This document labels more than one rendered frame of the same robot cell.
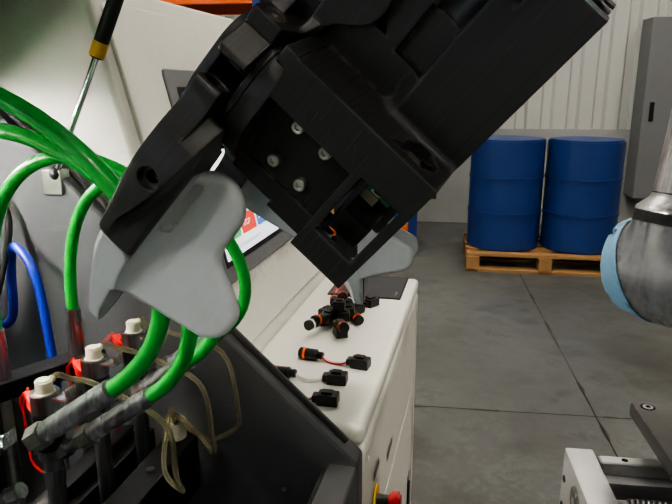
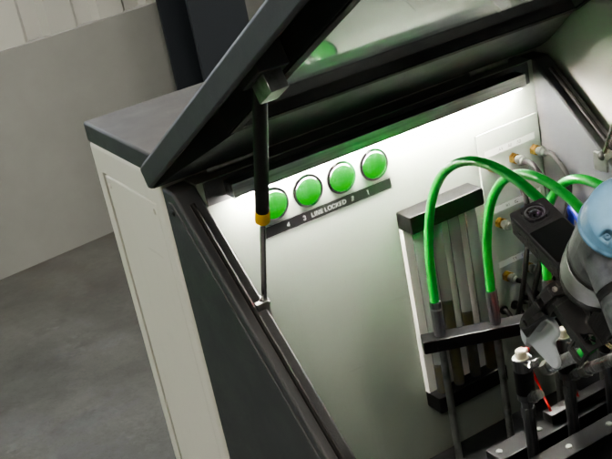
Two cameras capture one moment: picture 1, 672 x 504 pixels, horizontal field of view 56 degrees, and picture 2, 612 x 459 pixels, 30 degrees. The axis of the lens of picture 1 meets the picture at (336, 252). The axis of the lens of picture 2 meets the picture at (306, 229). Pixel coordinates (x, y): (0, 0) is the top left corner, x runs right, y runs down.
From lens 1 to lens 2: 1.04 m
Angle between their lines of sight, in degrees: 48
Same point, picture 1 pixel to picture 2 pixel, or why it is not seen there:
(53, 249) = not seen: hidden behind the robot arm
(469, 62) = (596, 320)
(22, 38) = (586, 41)
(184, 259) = (545, 341)
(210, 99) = (537, 309)
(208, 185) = (548, 322)
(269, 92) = (554, 309)
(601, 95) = not seen: outside the picture
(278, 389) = not seen: outside the picture
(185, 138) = (533, 316)
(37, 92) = (596, 83)
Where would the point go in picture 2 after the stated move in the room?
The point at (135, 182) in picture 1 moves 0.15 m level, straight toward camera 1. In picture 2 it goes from (523, 322) to (474, 399)
